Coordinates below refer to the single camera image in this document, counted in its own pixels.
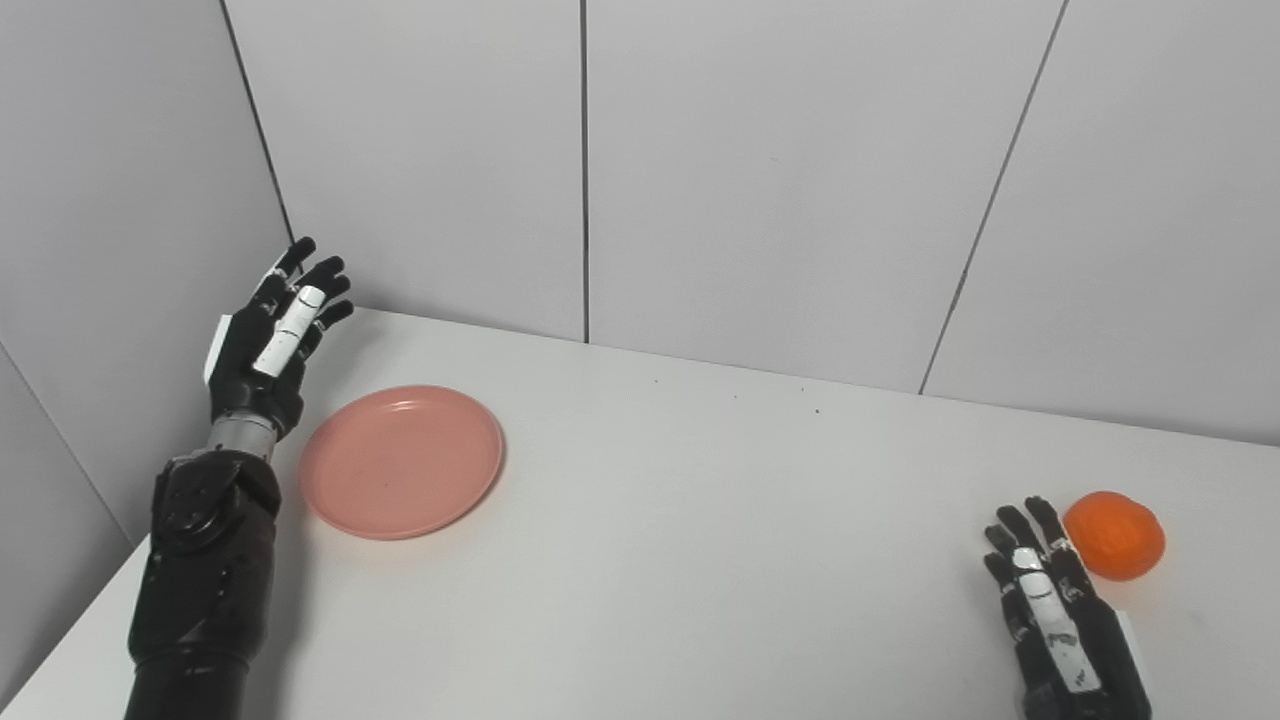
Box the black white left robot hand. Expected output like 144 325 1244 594
204 237 355 441

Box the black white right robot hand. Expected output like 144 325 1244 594
983 496 1153 720

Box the orange fruit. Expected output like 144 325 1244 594
1062 491 1167 582

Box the pink round plate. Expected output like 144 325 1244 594
298 385 505 542

